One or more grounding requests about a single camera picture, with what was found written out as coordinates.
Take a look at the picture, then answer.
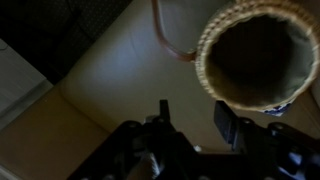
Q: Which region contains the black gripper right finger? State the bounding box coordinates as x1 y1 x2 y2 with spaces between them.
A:
213 99 240 149

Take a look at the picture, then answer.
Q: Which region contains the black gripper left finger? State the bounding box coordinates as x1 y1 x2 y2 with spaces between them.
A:
158 98 172 125

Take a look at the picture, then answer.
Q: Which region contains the brown woven round bag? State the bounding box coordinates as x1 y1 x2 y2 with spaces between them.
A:
151 0 320 113

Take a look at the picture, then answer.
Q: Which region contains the brown leather sofa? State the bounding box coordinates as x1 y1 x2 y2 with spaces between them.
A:
0 0 320 180

